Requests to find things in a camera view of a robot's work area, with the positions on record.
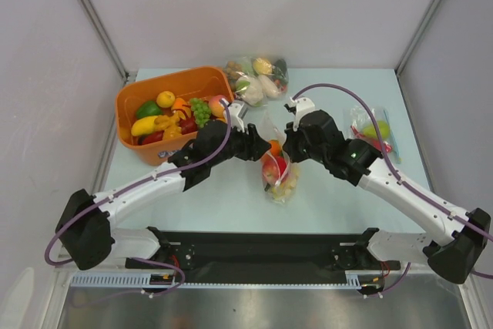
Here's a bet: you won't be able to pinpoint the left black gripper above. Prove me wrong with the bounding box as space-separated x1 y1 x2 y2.
207 119 270 167

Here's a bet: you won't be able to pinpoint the fake orange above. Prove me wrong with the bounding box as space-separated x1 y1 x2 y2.
269 139 283 156

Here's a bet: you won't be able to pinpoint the red fake apple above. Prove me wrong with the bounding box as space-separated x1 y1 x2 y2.
262 156 287 186

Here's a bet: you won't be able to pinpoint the zip bag of fruit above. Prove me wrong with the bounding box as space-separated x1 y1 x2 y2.
259 112 300 203

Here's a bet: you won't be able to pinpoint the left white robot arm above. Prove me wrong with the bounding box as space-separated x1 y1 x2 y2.
55 121 270 270

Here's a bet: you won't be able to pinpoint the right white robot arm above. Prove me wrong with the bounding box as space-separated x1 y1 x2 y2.
283 107 491 284

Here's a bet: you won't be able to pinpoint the zip bag with pear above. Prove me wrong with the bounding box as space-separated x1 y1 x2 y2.
344 106 401 164

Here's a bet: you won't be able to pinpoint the fake peach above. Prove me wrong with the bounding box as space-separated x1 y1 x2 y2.
208 95 229 118

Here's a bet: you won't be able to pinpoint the green fake grapes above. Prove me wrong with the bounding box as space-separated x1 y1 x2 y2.
189 98 211 129

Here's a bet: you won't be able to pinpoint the zip bag of vegetables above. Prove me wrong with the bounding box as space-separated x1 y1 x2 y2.
223 56 289 107

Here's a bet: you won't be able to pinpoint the yellow fake lemon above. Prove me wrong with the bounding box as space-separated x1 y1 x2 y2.
156 91 176 109

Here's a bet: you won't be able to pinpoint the yellow fake mango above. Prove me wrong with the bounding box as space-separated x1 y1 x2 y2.
131 116 158 137

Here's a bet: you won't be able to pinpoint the green fake bell pepper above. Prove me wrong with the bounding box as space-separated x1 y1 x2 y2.
135 100 163 119

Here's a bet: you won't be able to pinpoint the orange plastic bin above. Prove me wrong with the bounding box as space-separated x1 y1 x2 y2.
116 66 233 166

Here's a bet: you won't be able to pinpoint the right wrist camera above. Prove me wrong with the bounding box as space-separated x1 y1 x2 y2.
284 96 315 131

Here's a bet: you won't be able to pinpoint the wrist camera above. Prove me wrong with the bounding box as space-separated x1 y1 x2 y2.
220 99 247 133
284 96 315 131

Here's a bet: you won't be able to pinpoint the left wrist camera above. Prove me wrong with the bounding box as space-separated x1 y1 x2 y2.
220 99 247 133

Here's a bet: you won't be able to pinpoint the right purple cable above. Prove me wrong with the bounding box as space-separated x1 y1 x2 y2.
292 82 493 280

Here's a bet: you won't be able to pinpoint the purple cable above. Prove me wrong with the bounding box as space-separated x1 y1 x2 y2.
45 99 232 267
292 82 493 280

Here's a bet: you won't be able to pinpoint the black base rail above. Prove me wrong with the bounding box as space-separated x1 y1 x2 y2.
148 227 401 283

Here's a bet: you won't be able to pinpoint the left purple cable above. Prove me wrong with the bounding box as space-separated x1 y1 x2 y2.
45 99 232 267

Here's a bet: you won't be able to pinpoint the white cable duct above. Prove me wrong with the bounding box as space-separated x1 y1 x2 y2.
69 271 384 295

